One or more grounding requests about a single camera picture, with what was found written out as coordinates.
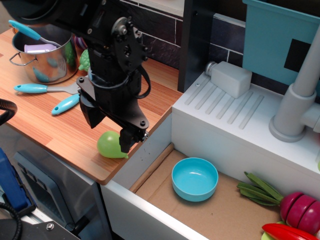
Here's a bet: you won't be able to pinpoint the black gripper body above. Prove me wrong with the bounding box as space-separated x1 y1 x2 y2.
75 64 150 142

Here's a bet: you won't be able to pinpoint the white toy sink unit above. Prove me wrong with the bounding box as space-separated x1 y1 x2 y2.
101 74 320 240

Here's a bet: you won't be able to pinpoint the grey slotted spatula blue handle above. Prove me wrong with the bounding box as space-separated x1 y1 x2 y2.
13 82 80 95

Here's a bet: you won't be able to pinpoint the teal box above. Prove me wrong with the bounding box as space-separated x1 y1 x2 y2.
242 0 320 85

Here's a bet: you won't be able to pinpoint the grey oven door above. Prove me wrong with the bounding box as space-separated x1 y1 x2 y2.
14 150 104 240

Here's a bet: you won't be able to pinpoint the dark vertical post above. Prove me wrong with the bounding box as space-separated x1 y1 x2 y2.
177 0 215 93

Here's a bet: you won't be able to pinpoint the grey toy faucet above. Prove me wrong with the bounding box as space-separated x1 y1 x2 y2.
269 29 320 143

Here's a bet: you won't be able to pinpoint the stainless steel pot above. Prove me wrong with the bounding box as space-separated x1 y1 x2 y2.
9 24 79 85

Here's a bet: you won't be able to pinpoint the red toy chili pepper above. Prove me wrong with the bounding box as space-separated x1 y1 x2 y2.
261 223 320 240

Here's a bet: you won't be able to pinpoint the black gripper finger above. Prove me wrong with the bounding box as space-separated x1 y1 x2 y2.
119 128 136 153
79 94 105 129

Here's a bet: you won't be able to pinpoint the magenta toy radish green leaves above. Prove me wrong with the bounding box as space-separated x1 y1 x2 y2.
237 172 320 235

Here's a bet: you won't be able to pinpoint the grey pasta server blue handle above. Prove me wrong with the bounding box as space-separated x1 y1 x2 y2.
51 94 80 115

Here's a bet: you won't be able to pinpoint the blue block lower left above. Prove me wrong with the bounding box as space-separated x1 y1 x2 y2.
0 149 36 217

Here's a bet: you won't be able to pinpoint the lilac cup in pot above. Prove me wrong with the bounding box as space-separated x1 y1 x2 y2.
24 43 57 54

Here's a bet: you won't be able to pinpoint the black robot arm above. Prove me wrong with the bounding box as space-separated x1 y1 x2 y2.
3 0 150 153

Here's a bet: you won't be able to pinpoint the blue plastic bowl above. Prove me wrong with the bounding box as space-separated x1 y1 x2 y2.
171 157 219 202

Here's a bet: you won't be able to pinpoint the green toy bitter gourd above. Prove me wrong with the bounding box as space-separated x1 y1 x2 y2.
78 49 90 72

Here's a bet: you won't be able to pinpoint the green toy pear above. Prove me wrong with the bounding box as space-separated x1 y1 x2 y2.
96 130 129 159

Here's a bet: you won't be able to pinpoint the black flexible hose left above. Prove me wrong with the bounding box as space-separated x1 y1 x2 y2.
0 98 18 126

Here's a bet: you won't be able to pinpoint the black cable lower left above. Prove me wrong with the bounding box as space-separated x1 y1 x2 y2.
0 201 23 240

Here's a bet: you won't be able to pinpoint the blue handled spoon in pot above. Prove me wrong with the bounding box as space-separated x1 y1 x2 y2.
8 20 61 48

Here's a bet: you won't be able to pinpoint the purple striped toy onion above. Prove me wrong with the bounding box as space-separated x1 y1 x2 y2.
72 35 88 51

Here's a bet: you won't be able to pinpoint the white toy bottle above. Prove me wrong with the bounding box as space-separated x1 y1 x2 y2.
204 61 252 99

